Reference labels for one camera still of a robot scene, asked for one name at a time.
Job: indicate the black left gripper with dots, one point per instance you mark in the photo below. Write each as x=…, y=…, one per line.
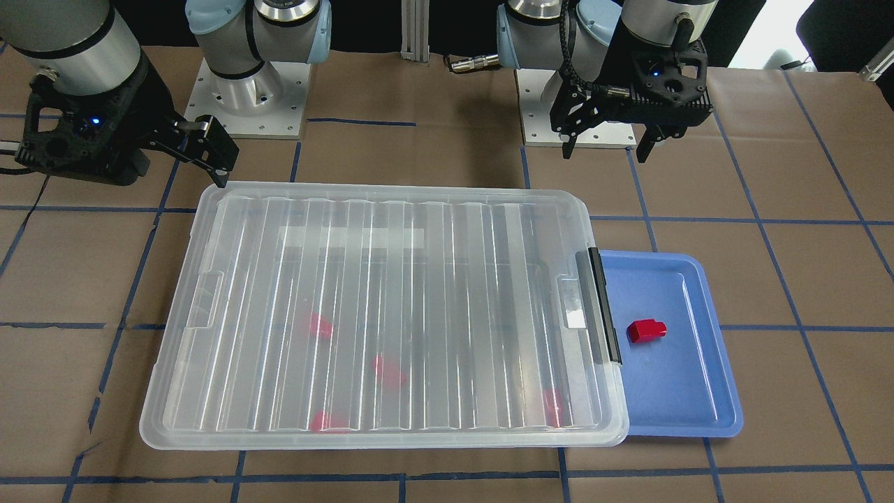
x=617, y=68

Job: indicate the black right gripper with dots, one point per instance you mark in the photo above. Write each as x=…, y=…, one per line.
x=142, y=105

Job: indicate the clear plastic box lid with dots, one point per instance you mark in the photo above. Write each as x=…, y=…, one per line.
x=485, y=297

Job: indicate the red block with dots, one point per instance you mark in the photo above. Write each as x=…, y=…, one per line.
x=642, y=331
x=388, y=373
x=553, y=407
x=325, y=422
x=318, y=327

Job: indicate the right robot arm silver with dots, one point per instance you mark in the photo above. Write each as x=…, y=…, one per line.
x=90, y=44

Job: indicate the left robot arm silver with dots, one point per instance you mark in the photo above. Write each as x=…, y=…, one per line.
x=530, y=32

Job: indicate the red block in box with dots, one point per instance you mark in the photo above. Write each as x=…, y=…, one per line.
x=553, y=407
x=388, y=373
x=325, y=422
x=318, y=327

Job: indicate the blue plastic tray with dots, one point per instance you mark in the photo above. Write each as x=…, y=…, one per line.
x=681, y=385

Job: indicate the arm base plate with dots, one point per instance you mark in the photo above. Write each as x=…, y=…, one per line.
x=286, y=98
x=537, y=90

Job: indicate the black box latch handle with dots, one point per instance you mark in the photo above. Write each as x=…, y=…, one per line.
x=601, y=290

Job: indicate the aluminium frame post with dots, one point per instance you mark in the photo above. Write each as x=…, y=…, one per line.
x=414, y=31

